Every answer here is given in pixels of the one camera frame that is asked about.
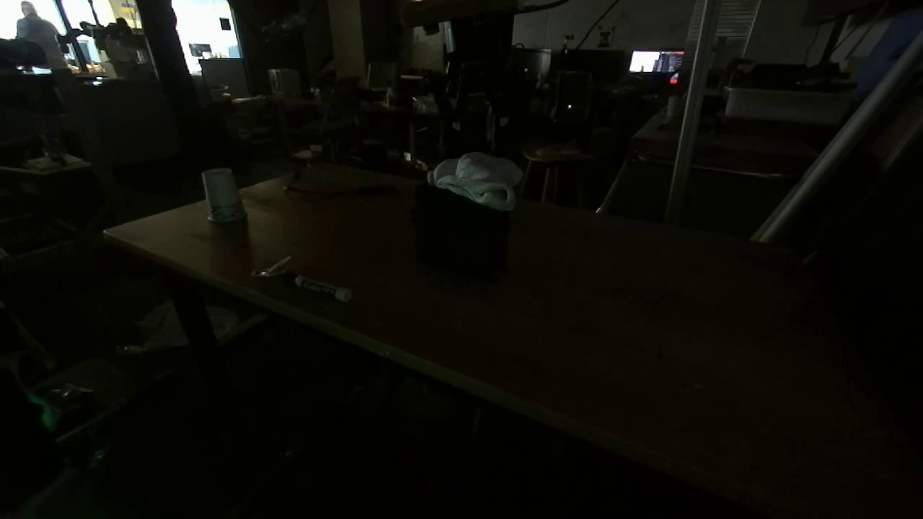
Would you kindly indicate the lit monitor screen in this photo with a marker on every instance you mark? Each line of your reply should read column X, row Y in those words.
column 654, row 61

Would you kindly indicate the white marker pen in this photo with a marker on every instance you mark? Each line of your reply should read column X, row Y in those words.
column 324, row 288

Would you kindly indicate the person in dark clothes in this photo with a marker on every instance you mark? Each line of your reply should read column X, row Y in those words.
column 40, row 37

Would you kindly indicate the slanted metal rail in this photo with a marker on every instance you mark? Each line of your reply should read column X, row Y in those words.
column 835, row 145

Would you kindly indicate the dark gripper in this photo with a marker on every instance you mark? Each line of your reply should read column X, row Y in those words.
column 478, row 102

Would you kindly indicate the Franka robot arm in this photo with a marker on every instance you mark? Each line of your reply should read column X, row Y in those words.
column 470, row 19

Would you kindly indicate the white upright pole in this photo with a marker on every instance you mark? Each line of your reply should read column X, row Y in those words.
column 692, row 104

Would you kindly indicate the round wooden stool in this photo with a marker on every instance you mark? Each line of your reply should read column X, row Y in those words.
column 555, row 166

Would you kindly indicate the white terry cloth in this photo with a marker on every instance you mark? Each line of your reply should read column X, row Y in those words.
column 477, row 179

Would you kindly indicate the white storage box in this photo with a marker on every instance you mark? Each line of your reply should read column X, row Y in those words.
column 781, row 102

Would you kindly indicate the white cup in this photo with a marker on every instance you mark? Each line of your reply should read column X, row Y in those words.
column 222, row 197

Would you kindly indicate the black open box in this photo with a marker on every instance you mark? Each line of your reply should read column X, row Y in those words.
column 461, row 236

